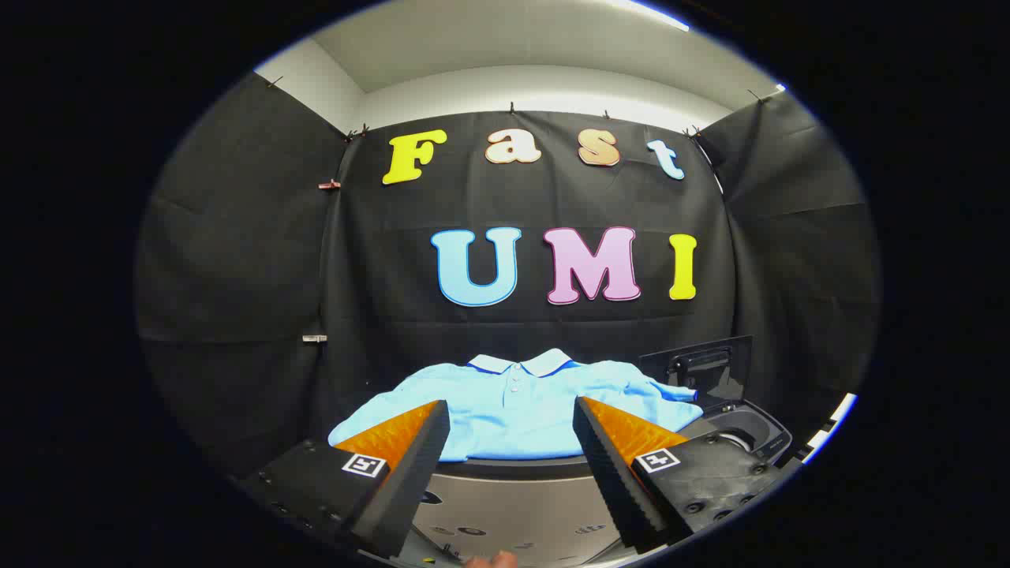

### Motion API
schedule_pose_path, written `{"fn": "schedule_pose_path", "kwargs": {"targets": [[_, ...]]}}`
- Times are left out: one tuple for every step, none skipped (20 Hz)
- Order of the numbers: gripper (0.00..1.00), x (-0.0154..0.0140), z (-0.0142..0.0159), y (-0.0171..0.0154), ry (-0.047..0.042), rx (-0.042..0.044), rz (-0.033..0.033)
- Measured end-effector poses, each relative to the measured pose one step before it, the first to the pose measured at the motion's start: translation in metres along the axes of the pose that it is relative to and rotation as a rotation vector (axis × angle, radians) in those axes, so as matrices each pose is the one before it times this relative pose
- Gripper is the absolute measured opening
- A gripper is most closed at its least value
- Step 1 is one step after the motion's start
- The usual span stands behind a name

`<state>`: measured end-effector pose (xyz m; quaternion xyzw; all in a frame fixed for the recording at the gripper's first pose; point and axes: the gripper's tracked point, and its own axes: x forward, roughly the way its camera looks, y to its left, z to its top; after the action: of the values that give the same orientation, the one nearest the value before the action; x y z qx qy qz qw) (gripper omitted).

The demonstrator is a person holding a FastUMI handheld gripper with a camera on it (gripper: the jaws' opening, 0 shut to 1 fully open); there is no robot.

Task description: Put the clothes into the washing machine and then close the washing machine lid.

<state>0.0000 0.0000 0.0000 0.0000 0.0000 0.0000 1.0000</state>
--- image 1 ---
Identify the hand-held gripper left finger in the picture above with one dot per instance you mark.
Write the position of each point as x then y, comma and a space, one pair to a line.
410, 473

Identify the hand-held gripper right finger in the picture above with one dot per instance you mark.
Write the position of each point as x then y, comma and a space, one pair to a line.
611, 473

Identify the light blue polo shirt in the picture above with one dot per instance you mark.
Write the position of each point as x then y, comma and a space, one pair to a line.
513, 418

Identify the dark glass washing machine lid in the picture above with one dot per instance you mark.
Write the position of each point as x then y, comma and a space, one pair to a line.
734, 386

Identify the grey box-shaped appliance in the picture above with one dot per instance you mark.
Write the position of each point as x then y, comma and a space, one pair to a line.
513, 505

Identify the black backdrop cloth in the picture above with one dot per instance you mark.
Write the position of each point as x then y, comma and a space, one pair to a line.
473, 355

